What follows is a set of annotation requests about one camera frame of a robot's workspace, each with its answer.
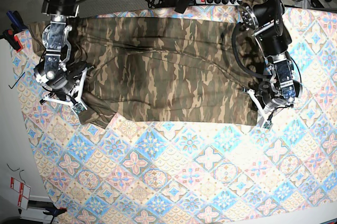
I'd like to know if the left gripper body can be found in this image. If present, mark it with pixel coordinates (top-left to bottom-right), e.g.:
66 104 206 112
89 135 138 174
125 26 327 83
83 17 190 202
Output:
242 81 295 130

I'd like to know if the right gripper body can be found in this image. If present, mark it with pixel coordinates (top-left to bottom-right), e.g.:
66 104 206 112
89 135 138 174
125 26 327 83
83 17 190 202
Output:
39 62 93 115

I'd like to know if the camouflage T-shirt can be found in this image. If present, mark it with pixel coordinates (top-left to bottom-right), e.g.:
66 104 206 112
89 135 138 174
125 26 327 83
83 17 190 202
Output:
27 16 266 129

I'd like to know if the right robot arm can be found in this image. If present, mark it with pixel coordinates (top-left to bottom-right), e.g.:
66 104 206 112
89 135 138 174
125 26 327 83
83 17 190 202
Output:
34 0 92 115

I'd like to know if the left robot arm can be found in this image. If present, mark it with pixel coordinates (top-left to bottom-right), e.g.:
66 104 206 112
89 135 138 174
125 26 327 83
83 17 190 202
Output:
231 0 303 129

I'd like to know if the black hex key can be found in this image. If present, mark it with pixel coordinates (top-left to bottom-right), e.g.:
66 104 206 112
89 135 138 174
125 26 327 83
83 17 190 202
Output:
8 72 25 90

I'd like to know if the red black clamp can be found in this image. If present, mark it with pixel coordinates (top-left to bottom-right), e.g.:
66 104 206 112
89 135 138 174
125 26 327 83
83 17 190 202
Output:
1 30 23 52

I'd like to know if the patterned tile tablecloth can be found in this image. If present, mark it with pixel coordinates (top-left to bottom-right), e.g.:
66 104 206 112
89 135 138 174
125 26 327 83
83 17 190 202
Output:
11 8 336 223

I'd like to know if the red white label tag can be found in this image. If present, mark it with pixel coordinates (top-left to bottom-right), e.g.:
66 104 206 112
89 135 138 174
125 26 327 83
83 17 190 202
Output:
11 177 31 210

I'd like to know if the white power strip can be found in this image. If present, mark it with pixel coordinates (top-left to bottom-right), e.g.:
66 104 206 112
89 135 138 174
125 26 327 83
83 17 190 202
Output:
194 0 242 6

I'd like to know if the black orange bottom clamp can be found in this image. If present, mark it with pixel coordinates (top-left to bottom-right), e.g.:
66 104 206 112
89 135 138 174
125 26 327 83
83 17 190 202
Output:
43 207 67 224

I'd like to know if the blue clamp handle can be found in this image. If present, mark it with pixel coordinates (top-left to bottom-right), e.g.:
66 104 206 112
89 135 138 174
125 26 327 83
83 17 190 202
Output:
6 11 27 32

